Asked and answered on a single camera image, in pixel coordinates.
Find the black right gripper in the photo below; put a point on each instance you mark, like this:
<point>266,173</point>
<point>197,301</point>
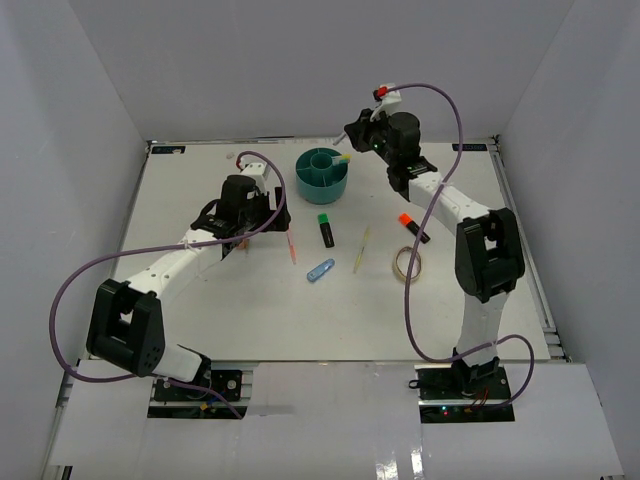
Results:
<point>359,132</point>

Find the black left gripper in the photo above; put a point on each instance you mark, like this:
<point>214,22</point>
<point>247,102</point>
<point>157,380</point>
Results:
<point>281,220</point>

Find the green cap black highlighter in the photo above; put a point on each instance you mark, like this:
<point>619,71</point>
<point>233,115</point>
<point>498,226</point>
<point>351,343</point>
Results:
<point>326,231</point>

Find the orange cap black highlighter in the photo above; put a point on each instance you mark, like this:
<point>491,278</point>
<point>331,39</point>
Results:
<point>413,227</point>

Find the white marker orange cap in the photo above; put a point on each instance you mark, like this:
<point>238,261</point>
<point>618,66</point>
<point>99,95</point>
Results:
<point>339,139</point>

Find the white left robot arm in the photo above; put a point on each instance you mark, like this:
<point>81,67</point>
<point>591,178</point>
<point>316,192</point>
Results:
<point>127,326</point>

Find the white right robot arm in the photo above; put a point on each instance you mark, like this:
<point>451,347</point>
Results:
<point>488,257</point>

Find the pink pen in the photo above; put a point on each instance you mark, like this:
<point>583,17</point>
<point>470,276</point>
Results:
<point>291,247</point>

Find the teal round organizer container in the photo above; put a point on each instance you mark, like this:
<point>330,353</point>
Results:
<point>319,180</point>

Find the blue correction tape dispenser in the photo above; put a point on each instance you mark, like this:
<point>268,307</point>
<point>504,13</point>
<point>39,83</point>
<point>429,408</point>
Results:
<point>320,270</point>

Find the right black table label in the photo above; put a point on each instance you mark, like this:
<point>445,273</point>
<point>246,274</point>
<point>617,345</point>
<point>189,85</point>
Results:
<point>471,147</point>

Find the black table label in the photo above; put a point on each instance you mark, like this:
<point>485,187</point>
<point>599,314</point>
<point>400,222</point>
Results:
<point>471,147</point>
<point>167,150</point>

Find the thin yellow pen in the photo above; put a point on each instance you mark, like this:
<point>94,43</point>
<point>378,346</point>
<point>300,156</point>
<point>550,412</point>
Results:
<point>361,250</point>

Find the left black table label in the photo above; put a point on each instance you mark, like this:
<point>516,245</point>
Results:
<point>167,150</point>

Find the beige masking tape roll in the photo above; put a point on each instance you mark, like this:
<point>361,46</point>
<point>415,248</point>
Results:
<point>404,268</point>

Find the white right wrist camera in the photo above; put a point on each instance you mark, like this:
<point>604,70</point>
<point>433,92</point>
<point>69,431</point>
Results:
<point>387,99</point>

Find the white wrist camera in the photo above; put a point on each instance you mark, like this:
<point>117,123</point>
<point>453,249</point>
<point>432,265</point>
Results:
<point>258,171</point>
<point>387,99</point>

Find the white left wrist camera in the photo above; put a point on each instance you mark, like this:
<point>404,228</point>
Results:
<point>258,171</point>

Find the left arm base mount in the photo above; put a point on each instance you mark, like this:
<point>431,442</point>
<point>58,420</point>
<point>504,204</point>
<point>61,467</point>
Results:
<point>228,383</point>

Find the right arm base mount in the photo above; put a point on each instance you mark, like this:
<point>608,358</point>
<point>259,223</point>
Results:
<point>442,399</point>

